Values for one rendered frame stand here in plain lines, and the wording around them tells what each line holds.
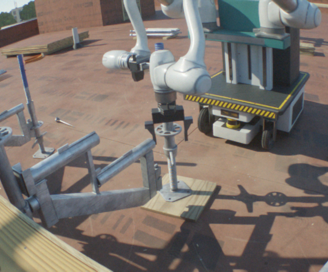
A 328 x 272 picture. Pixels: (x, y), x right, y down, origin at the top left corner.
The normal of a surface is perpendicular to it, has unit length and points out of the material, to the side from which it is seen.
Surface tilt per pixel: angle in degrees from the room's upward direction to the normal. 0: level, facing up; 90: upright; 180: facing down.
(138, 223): 0
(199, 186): 0
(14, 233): 0
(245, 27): 90
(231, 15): 90
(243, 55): 90
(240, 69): 90
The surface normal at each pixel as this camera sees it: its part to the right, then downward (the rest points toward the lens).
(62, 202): 0.82, 0.19
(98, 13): -0.57, 0.44
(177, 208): -0.11, -0.88
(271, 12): -0.78, 0.38
